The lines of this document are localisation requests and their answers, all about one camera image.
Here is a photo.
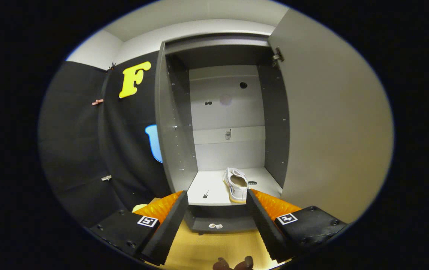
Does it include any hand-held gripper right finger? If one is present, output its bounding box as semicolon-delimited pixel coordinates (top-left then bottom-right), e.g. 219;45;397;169
245;189;350;263

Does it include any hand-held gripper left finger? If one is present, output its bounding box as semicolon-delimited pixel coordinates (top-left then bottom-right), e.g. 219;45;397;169
89;190;190;266

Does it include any white canvas shoe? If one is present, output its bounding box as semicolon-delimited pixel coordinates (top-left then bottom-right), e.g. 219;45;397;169
223;167;250;204

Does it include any grey shoe cabinet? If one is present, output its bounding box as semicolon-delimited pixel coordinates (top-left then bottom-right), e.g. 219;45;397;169
154;33;291;235

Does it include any beige shoe cabinet door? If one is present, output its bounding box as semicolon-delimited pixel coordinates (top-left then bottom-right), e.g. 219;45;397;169
268;7;395;224

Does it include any grey cabinet shelf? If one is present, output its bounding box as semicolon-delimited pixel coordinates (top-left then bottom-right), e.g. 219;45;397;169
186;167;282;207

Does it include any metal door hinge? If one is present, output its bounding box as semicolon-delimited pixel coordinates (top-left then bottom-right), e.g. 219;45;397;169
272;46;285;68

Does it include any black backdrop cloth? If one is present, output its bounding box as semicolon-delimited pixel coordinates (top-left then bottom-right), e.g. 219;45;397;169
38;51;172;229

